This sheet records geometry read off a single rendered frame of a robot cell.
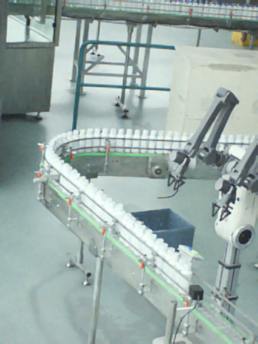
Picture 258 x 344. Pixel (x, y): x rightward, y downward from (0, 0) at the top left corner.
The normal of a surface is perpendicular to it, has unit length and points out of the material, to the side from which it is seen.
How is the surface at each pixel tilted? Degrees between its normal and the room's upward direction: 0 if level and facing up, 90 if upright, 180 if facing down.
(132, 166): 90
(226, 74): 90
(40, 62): 90
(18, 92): 90
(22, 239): 0
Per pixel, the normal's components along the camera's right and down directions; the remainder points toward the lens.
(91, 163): 0.46, 0.35
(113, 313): 0.11, -0.93
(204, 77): 0.19, 0.36
